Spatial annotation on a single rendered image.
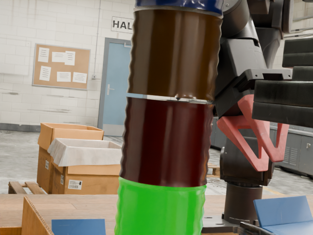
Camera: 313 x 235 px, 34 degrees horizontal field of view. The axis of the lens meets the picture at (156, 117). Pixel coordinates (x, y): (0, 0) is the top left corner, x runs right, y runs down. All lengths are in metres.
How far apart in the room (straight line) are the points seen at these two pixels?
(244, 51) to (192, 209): 0.42
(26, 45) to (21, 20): 0.52
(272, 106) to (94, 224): 0.32
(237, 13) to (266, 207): 0.22
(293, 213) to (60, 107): 10.82
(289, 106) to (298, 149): 7.77
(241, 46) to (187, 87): 0.42
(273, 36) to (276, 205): 0.40
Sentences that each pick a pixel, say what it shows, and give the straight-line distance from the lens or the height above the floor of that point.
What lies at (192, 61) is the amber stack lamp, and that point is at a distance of 0.20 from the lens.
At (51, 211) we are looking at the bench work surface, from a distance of 0.91.
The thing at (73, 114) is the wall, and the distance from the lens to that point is 11.40.
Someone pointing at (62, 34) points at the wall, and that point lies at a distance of 11.36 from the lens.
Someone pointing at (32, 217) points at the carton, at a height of 0.96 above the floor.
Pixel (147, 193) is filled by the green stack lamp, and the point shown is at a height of 1.08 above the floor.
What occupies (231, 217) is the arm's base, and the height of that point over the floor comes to 0.92.
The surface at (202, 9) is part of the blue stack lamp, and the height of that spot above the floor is 1.16.
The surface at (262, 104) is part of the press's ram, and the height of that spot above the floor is 1.12.
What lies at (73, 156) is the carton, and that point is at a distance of 3.90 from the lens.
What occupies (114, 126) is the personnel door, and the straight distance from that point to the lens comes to 11.60.
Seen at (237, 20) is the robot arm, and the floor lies 1.21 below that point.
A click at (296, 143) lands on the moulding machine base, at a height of 0.50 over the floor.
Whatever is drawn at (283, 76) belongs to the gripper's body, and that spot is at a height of 1.15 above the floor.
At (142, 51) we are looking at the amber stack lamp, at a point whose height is 1.14.
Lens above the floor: 1.12
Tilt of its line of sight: 3 degrees down
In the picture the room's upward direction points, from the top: 5 degrees clockwise
